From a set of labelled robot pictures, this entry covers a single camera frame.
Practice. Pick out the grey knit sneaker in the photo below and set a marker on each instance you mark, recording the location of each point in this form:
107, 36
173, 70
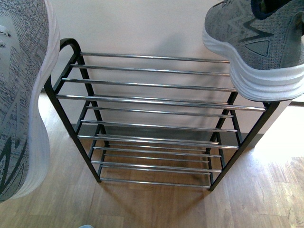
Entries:
265, 49
29, 49

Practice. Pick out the grey knit sneaker front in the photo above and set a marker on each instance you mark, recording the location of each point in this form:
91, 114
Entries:
29, 49

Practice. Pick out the black metal shoe rack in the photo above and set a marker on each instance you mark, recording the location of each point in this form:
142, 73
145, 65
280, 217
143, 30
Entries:
170, 121

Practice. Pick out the light blue slipper lower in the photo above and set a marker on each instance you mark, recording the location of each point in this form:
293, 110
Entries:
86, 226

